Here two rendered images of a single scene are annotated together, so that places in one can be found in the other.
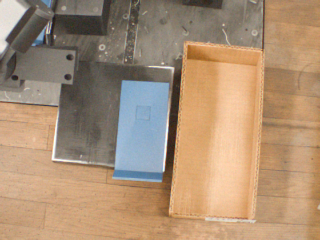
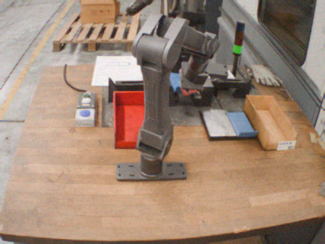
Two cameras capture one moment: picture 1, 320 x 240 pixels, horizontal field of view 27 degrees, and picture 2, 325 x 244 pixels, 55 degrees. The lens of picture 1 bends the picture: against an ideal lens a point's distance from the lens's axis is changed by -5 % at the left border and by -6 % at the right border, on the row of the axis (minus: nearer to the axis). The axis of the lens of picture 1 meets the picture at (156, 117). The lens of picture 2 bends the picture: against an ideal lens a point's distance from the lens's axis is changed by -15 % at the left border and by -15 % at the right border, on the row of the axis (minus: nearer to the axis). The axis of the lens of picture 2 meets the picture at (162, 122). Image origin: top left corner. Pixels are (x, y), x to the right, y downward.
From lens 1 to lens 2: 93 cm
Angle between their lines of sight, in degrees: 42
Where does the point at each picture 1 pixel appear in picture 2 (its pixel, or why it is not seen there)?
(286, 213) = (302, 145)
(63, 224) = (223, 159)
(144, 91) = (236, 115)
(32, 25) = (215, 43)
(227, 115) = (267, 122)
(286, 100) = not seen: hidden behind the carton
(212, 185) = (273, 139)
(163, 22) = (230, 102)
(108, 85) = (221, 115)
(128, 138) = (238, 126)
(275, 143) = not seen: hidden behind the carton
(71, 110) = (210, 122)
